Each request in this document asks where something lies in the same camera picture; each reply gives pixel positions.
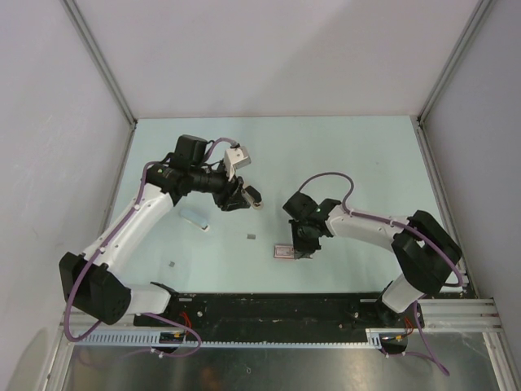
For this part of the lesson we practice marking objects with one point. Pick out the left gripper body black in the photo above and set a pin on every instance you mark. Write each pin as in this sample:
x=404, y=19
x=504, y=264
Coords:
x=222, y=196

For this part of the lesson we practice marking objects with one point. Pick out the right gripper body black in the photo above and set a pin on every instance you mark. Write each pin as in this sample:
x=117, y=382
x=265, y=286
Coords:
x=304, y=241

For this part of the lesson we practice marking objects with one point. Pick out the beige black stapler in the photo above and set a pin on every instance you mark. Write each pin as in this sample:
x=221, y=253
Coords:
x=253, y=197

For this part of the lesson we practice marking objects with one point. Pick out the red white staple box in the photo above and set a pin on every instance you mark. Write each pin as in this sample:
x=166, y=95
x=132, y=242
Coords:
x=287, y=251

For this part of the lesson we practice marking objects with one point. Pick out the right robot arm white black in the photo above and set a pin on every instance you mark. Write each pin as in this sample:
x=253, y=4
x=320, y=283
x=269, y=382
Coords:
x=426, y=253

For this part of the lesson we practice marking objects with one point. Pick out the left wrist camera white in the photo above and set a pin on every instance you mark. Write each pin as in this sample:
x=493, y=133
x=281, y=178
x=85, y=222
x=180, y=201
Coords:
x=235, y=158

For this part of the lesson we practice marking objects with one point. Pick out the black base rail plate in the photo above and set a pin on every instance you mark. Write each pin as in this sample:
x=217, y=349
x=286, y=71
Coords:
x=302, y=318

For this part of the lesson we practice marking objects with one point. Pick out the aluminium frame rail front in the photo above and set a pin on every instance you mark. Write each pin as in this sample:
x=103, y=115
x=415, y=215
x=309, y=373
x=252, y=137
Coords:
x=438, y=315

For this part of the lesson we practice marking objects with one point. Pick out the left rear aluminium post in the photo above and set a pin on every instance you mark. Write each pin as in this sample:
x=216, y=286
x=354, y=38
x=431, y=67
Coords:
x=96, y=55

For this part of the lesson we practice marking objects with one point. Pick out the aluminium post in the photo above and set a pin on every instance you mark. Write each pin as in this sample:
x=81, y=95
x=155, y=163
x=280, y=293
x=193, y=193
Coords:
x=96, y=55
x=469, y=33

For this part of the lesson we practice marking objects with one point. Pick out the right rear aluminium post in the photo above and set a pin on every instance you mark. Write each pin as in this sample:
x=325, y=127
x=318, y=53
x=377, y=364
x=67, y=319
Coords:
x=469, y=33

